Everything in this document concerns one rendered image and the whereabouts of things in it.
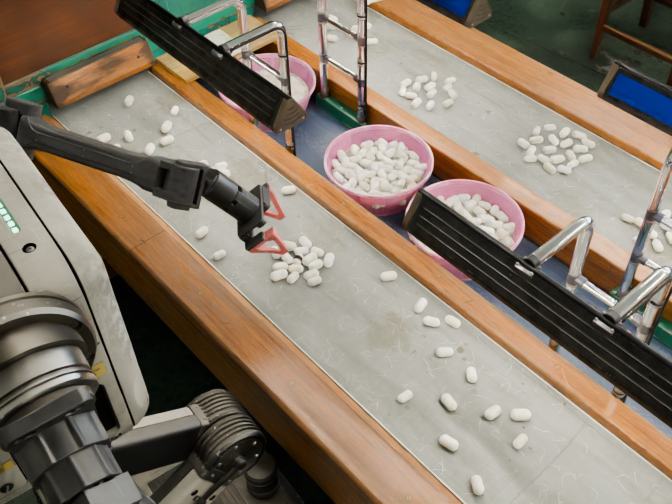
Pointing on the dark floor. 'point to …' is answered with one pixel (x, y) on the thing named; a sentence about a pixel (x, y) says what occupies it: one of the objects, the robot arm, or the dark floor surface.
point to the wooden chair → (627, 34)
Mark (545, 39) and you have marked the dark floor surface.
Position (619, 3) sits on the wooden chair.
